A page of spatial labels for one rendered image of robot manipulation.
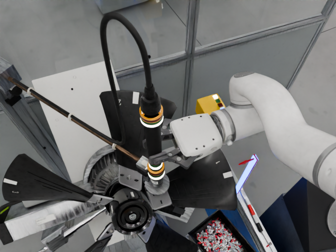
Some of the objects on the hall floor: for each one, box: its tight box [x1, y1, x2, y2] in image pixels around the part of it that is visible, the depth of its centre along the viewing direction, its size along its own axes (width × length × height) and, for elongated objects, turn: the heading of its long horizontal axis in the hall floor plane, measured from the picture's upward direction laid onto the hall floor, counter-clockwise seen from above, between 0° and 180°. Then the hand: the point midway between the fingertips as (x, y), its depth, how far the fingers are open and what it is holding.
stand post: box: [126, 237, 146, 252], centre depth 155 cm, size 4×9×91 cm, turn 111°
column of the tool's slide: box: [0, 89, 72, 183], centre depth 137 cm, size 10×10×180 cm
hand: (154, 150), depth 66 cm, fingers closed on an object, 4 cm apart
